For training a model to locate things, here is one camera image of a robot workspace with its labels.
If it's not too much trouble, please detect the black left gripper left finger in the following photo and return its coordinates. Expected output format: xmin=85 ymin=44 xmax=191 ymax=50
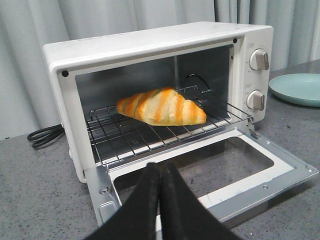
xmin=87 ymin=163 xmax=161 ymax=240

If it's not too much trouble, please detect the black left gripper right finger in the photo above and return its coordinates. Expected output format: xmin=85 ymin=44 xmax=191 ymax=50
xmin=159 ymin=163 xmax=240 ymax=240

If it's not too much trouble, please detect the oven glass door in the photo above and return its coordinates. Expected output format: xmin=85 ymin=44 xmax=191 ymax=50
xmin=84 ymin=128 xmax=319 ymax=228

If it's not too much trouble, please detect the striped croissant bread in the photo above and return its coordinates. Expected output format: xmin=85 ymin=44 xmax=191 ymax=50
xmin=116 ymin=87 xmax=207 ymax=126

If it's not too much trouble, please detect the white toaster oven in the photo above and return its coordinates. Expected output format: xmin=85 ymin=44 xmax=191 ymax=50
xmin=43 ymin=21 xmax=274 ymax=182

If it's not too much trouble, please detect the lower oven knob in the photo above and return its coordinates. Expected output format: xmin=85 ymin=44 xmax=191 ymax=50
xmin=246 ymin=90 xmax=265 ymax=111

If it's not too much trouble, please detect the oven knob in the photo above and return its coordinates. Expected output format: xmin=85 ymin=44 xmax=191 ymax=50
xmin=249 ymin=48 xmax=270 ymax=71
xmin=246 ymin=90 xmax=265 ymax=111

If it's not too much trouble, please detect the upper oven knob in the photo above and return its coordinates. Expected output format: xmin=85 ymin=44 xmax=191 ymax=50
xmin=249 ymin=48 xmax=270 ymax=71

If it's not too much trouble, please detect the teal plate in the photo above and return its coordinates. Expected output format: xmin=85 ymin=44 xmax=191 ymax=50
xmin=269 ymin=73 xmax=320 ymax=107

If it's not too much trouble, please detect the grey curtain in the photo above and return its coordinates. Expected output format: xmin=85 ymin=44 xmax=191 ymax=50
xmin=0 ymin=0 xmax=320 ymax=139

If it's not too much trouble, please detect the oven wire rack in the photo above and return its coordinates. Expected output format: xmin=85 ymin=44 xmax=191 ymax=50
xmin=86 ymin=85 xmax=253 ymax=166

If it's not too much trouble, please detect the black power cable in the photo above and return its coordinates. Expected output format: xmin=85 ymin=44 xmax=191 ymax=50
xmin=26 ymin=124 xmax=66 ymax=150

